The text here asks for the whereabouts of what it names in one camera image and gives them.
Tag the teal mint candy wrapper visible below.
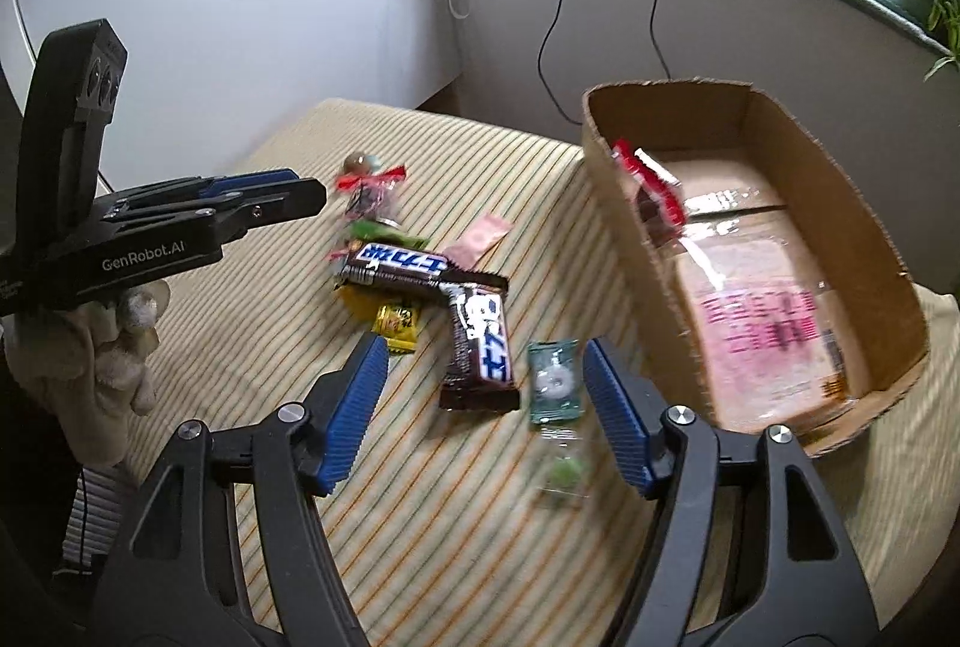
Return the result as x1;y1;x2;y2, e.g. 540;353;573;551
527;338;583;426

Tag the small yellow snack packet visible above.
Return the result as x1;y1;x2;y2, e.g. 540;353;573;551
373;299;420;354

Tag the red clear candy bag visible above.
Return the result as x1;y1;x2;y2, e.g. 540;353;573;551
335;152;407;225

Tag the brown chocolate bar blue label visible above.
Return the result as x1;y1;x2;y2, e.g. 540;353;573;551
332;239;513;300

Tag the white gloved left hand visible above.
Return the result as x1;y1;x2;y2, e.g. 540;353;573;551
2;280;171;468

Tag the clear green candy wrapper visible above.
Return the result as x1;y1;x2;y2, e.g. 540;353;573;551
539;425;590;507

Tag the pink printed packet in box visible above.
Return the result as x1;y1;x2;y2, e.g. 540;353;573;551
675;237;851;434

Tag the green yellow snack pouch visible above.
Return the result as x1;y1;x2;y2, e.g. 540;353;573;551
331;218;428;322

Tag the cardboard box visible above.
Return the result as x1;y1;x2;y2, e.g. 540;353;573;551
583;79;929;457

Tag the red snack bag in box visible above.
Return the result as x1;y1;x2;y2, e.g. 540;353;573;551
612;139;686;248

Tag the pink candy packet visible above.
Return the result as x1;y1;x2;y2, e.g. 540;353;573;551
441;213;512;270

